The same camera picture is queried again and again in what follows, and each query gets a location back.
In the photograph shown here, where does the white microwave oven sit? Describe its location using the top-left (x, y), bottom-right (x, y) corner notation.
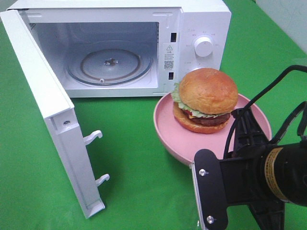
top-left (6, 0), bottom-right (231, 98)

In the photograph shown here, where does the white microwave door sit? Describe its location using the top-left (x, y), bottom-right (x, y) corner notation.
top-left (0, 10), bottom-right (110, 218)

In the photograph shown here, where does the glass microwave turntable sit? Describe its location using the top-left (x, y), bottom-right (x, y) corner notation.
top-left (66, 40), bottom-right (157, 86)

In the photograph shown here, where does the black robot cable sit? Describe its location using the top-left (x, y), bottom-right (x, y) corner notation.
top-left (223, 65), bottom-right (307, 160)

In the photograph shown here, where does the white warning label sticker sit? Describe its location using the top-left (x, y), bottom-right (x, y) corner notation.
top-left (162, 42), bottom-right (178, 72)

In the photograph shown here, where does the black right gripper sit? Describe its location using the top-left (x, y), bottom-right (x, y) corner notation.
top-left (191, 108), bottom-right (307, 230)

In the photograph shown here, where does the upper white microwave knob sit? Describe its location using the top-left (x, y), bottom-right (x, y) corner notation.
top-left (194, 36), bottom-right (213, 57)

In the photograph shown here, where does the pink plate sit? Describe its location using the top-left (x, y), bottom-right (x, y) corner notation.
top-left (153, 92), bottom-right (272, 167)

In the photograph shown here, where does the green table mat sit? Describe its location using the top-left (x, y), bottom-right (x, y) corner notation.
top-left (0, 0), bottom-right (307, 230)

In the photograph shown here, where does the burger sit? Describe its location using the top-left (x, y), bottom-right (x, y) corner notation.
top-left (171, 68), bottom-right (238, 134)

